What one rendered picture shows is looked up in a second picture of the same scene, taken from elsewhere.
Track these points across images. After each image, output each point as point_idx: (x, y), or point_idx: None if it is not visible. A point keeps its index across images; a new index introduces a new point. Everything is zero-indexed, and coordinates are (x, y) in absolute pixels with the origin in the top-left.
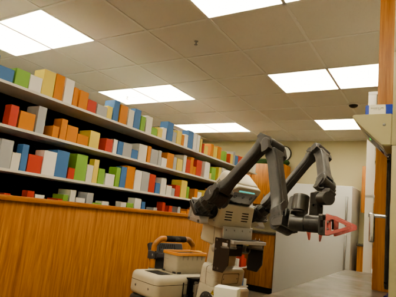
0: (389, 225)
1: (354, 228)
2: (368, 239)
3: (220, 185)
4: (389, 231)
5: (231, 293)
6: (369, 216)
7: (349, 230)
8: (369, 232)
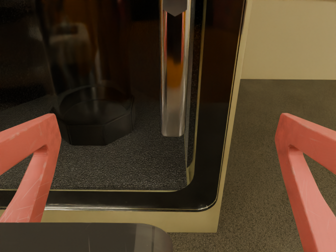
0: (243, 24)
1: (54, 141)
2: (182, 129)
3: None
4: (244, 45)
5: None
6: (189, 10)
7: (46, 185)
8: (185, 98)
